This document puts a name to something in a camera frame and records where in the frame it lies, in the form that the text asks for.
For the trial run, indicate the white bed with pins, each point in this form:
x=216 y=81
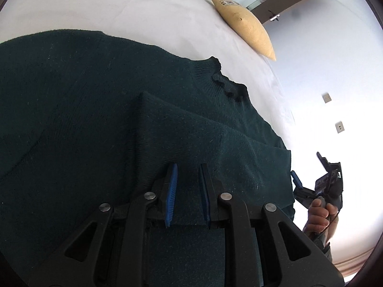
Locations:
x=119 y=3

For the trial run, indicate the person's right hand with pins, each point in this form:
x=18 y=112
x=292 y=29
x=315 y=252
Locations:
x=318 y=218

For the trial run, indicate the wooden trim strip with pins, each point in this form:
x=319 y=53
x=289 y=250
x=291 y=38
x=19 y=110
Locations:
x=350 y=263

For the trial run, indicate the dark green knit sweater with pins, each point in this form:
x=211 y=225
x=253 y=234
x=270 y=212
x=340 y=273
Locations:
x=119 y=110

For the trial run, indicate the person's right forearm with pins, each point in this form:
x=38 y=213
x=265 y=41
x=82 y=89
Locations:
x=324 y=248

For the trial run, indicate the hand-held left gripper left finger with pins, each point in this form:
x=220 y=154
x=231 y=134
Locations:
x=171 y=194

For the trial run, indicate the white wall socket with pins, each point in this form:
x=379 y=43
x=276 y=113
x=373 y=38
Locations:
x=326 y=97
x=339 y=127

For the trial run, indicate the yellow pillow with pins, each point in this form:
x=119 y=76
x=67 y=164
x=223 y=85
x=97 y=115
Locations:
x=242 y=21

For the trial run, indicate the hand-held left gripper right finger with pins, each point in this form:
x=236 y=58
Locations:
x=205 y=194

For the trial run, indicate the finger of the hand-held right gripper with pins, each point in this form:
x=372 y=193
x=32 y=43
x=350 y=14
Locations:
x=303 y=194
x=322 y=161

